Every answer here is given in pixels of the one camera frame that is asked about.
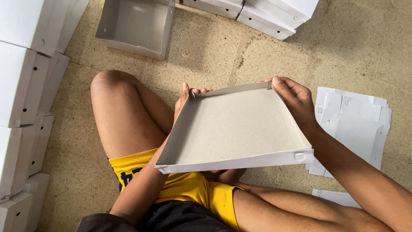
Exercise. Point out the person's right hand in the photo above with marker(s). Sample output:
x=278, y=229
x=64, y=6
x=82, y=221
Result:
x=296, y=100

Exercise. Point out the person's left hand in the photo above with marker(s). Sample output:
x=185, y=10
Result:
x=180, y=104

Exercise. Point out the shallow white cardboard box lid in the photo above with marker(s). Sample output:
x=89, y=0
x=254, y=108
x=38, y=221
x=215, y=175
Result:
x=238, y=129

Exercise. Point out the pile of flat cardboard blanks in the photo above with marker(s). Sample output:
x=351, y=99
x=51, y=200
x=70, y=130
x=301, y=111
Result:
x=350, y=129

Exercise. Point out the yellow shorts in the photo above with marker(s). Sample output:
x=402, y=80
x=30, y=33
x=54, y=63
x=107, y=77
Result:
x=180, y=187

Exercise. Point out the open deep grey cardboard box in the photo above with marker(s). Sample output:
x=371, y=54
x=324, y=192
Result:
x=138, y=25

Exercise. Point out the pile of closed white boxes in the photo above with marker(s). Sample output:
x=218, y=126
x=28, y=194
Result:
x=257, y=14

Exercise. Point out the flat white cardboard sheet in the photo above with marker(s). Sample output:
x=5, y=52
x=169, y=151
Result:
x=336, y=197

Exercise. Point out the dark shirt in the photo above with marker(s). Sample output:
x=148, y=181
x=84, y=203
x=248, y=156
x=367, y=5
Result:
x=154, y=219

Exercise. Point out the stack of closed white boxes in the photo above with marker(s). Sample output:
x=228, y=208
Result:
x=22, y=106

